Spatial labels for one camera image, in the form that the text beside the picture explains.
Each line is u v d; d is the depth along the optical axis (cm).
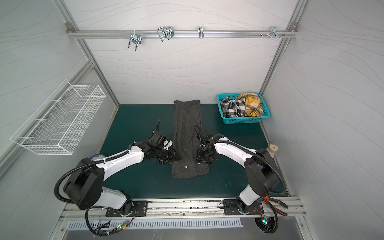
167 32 76
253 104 107
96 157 87
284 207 74
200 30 74
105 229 69
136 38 80
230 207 73
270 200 73
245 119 104
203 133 72
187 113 113
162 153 73
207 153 72
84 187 42
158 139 69
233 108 105
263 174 45
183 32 78
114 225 70
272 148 84
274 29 76
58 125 68
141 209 73
